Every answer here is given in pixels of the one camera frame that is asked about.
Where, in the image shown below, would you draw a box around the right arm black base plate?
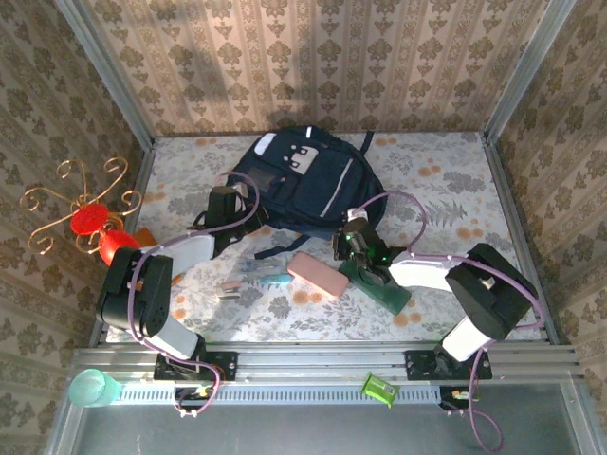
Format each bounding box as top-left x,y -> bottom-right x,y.
404,349 -> 493,381

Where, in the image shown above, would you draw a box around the aluminium frame post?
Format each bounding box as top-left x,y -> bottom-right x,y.
52,0 -> 156,149
484,0 -> 579,139

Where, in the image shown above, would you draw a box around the white slotted cable duct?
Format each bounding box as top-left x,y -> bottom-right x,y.
116,382 -> 442,407

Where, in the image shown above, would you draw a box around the navy blue backpack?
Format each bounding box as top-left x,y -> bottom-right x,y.
226,125 -> 389,261

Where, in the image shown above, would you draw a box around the pink pencil case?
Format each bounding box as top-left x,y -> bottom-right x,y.
287,251 -> 351,300

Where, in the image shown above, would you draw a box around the aluminium side rail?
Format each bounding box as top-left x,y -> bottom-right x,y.
482,133 -> 561,346
88,141 -> 156,346

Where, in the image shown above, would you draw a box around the teal plastic cup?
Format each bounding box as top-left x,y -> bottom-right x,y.
67,368 -> 123,409

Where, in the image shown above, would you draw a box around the purple cable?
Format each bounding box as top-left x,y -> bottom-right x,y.
126,171 -> 261,421
353,191 -> 547,452

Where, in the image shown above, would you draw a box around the green pencil sharpener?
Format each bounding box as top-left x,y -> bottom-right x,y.
360,373 -> 400,409

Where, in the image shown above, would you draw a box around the green pencil case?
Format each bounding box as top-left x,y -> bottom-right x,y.
337,262 -> 413,317

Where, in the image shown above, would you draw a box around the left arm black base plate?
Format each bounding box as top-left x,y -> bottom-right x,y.
154,350 -> 238,383

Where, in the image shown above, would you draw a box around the small circuit board with wires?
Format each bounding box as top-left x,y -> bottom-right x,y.
438,384 -> 481,418
173,384 -> 224,419

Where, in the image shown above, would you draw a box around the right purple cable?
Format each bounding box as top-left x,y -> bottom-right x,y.
353,191 -> 547,452

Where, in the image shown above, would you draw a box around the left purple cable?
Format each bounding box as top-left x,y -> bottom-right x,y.
126,171 -> 261,421

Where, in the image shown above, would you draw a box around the floral print tablecloth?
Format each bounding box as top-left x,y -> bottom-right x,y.
106,132 -> 544,343

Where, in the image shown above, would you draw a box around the gold wire red disc ornament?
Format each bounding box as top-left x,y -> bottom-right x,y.
18,157 -> 143,257

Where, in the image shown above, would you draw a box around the grey metal sheet panel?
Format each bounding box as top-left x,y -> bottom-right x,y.
46,383 -> 594,455

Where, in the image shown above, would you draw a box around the aluminium front rail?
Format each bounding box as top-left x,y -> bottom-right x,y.
70,340 -> 584,383

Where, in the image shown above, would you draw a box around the red egg-shaped vase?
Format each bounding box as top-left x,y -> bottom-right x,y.
98,228 -> 141,267

